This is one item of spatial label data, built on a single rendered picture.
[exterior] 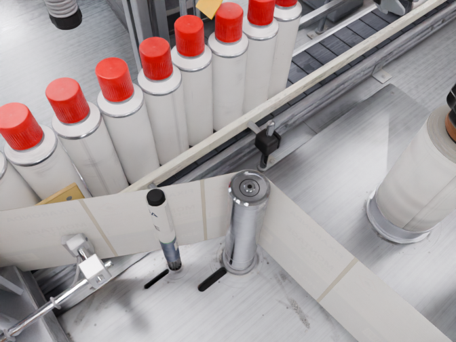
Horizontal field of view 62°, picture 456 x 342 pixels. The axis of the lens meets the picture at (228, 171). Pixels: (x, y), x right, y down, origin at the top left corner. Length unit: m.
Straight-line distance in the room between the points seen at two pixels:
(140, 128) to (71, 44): 0.45
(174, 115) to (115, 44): 0.40
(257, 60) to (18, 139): 0.31
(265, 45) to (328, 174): 0.21
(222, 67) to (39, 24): 0.54
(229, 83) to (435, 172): 0.27
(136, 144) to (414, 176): 0.32
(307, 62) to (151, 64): 0.38
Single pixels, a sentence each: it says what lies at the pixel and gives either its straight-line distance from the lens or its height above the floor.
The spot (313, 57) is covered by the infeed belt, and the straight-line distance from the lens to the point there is 0.75.
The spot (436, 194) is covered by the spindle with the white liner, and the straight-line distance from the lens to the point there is 0.47.
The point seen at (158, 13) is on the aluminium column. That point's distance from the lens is 0.59.
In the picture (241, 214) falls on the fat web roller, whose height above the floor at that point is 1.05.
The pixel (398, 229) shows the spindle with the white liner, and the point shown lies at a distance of 0.54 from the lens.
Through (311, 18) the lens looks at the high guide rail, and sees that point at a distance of 0.70.
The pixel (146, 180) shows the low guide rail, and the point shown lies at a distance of 0.53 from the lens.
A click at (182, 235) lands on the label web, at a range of 0.45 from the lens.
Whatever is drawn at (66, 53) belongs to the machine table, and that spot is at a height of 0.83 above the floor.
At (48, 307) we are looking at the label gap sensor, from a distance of 0.41.
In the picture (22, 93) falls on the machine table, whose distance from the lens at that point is 0.81.
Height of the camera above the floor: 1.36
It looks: 58 degrees down
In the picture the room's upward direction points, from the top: 3 degrees clockwise
